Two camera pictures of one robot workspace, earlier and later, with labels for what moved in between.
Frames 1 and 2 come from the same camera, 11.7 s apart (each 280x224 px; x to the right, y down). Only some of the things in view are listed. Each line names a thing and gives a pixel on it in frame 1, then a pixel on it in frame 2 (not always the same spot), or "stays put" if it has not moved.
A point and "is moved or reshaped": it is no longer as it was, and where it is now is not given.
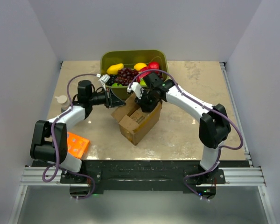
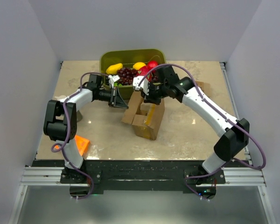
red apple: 153,65 stays put
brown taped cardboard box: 133,121 is moved or reshaped
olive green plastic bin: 128,58 stays put
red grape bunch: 125,75 stays put
